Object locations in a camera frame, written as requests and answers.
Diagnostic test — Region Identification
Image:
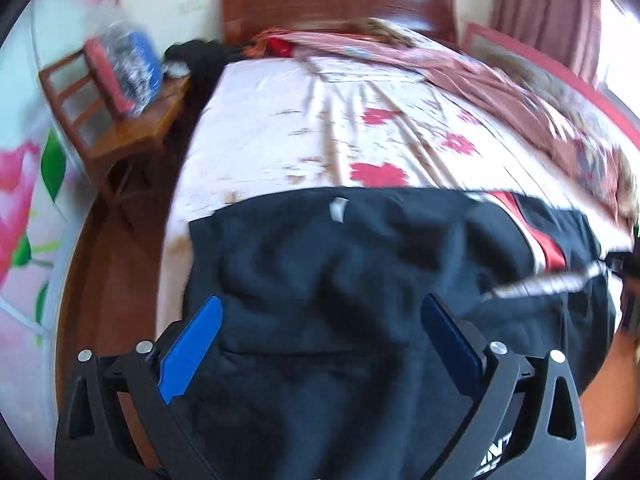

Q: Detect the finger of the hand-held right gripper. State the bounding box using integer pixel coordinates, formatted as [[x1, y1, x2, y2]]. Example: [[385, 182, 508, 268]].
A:
[[482, 260, 608, 302]]

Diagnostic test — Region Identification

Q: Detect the pink curtain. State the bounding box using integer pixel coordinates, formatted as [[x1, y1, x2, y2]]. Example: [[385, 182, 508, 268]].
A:
[[490, 0, 608, 86]]

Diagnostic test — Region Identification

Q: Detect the wooden bed headboard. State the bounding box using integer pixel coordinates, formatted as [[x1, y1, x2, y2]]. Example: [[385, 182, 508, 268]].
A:
[[220, 0, 458, 46]]

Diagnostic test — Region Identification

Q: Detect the reddish brown patterned quilt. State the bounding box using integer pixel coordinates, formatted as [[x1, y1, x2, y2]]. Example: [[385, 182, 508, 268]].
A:
[[245, 19, 636, 221]]

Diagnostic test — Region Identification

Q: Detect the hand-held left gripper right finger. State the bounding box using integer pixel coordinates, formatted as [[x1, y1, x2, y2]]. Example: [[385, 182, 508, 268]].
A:
[[420, 292, 586, 480]]

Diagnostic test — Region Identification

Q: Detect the floral white bed sheet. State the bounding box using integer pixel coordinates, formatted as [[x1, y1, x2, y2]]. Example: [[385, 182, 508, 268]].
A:
[[162, 52, 636, 281]]

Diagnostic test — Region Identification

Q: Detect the wooden chair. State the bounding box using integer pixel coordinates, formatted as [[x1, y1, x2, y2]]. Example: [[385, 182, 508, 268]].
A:
[[39, 47, 193, 211]]

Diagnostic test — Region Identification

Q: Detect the floral wardrobe door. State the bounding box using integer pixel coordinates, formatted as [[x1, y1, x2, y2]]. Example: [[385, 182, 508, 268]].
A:
[[0, 0, 121, 411]]

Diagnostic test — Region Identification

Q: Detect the dark clothes pile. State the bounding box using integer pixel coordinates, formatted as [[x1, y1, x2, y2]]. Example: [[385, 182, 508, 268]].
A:
[[164, 39, 247, 111]]

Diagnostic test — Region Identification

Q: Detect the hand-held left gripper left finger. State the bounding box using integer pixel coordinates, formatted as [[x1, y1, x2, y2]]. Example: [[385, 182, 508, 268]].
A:
[[54, 295, 226, 480]]

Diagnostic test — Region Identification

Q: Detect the red-edged patterned quilt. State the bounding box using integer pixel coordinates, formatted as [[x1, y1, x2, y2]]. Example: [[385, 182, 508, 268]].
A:
[[460, 22, 640, 161]]

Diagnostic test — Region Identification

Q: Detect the red orange pillow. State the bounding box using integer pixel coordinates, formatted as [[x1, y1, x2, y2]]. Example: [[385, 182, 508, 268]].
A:
[[244, 29, 297, 59]]

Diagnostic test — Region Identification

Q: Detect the clear bag of clothes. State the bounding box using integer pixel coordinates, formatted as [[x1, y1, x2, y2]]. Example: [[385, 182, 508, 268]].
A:
[[82, 7, 163, 117]]

